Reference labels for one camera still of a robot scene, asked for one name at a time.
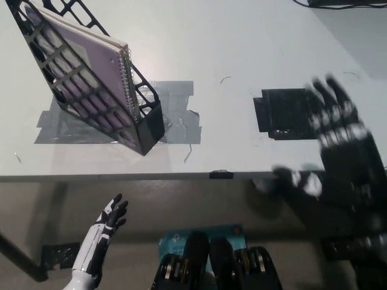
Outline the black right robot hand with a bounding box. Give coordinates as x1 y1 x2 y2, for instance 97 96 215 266
253 74 387 239

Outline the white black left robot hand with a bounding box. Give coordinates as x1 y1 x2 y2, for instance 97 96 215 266
72 193 129 279

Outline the purple spiral notebook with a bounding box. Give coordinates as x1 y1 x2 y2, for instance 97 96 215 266
24 5 135 150

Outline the black mesh file shelf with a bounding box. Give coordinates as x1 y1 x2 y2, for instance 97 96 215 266
7 0 166 157

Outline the black floor tape patch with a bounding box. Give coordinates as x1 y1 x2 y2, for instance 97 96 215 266
41 241 82 269

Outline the black table leg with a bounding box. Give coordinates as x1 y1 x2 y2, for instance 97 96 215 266
0 231 49 282

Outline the teal cardboard box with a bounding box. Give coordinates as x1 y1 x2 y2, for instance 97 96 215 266
158 223 250 266

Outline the black tape square patch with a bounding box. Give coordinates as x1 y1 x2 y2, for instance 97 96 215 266
253 88 321 141

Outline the small black tape strip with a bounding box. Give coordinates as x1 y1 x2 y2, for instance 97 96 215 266
209 170 234 179

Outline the grey duct tape patch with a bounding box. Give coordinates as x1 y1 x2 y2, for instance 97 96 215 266
33 80 203 145

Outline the black cable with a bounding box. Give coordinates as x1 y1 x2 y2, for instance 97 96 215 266
291 0 387 10

